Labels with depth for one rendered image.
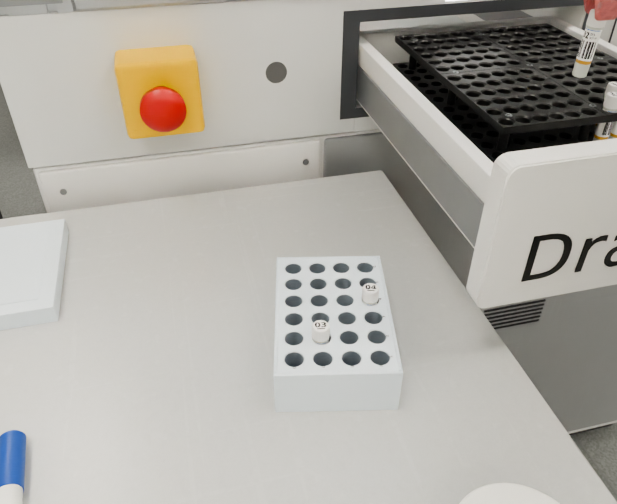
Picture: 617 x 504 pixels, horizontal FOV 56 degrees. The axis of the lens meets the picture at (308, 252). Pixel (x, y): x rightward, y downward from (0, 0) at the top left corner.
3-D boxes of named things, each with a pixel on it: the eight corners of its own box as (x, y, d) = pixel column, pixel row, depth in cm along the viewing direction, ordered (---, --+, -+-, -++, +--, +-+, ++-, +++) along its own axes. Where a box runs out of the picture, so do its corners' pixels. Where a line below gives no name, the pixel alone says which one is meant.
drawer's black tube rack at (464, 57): (673, 174, 50) (704, 103, 46) (487, 201, 47) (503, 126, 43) (533, 80, 67) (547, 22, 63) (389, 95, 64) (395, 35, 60)
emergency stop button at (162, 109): (189, 132, 52) (184, 89, 50) (144, 137, 51) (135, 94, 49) (186, 118, 55) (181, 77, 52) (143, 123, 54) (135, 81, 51)
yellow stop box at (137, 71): (206, 136, 55) (198, 60, 51) (128, 144, 54) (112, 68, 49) (201, 114, 59) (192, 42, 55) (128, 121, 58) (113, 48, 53)
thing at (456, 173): (791, 221, 45) (835, 150, 41) (488, 273, 40) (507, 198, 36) (519, 52, 76) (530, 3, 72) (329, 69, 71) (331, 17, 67)
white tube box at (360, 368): (398, 410, 40) (403, 373, 37) (275, 412, 40) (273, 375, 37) (376, 290, 50) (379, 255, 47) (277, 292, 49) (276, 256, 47)
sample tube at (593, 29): (576, 79, 42) (597, 13, 39) (566, 72, 43) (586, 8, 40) (591, 78, 43) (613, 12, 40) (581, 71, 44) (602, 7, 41)
